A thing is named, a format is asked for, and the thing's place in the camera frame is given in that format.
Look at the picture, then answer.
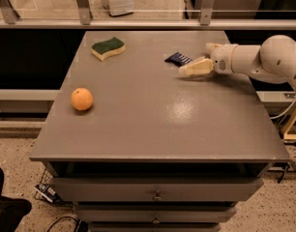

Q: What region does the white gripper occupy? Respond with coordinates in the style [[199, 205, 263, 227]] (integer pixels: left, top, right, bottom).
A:
[[179, 43, 236, 77]]

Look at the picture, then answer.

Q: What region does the dark blue rxbar wrapper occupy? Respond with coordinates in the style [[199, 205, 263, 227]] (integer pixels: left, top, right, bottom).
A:
[[165, 52, 192, 67]]

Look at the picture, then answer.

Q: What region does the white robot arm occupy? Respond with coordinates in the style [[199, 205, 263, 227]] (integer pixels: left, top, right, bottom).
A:
[[179, 35, 296, 94]]

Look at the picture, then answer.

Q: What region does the green and yellow sponge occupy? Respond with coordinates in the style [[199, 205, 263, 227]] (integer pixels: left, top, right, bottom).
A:
[[91, 37, 126, 62]]

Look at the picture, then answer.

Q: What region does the grey drawer cabinet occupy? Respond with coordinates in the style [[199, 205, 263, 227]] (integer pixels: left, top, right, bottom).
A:
[[31, 31, 288, 232]]

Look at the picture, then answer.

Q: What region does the orange fruit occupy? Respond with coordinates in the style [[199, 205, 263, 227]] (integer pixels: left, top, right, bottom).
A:
[[71, 88, 94, 111]]

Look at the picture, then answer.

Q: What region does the top grey drawer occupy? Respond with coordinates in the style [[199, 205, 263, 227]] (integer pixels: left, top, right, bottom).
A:
[[50, 178, 263, 202]]

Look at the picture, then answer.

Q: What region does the grey drawer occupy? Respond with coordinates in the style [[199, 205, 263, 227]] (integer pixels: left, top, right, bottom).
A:
[[74, 205, 236, 223], [50, 178, 263, 202]]

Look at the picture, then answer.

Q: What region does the metal railing with glass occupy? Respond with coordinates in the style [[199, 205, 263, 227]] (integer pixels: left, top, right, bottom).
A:
[[0, 0, 296, 30]]

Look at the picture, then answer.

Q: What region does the small device on floor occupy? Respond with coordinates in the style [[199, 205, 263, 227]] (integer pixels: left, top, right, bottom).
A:
[[35, 183, 58, 203]]

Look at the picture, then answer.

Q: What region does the black chair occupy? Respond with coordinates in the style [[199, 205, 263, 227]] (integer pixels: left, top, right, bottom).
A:
[[0, 168, 32, 232]]

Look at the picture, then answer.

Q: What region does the yellow wooden frame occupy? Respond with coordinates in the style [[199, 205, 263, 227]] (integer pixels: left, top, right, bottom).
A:
[[281, 107, 296, 140]]

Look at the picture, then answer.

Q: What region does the black floor cable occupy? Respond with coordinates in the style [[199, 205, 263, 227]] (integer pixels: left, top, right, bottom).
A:
[[45, 216, 88, 232]]

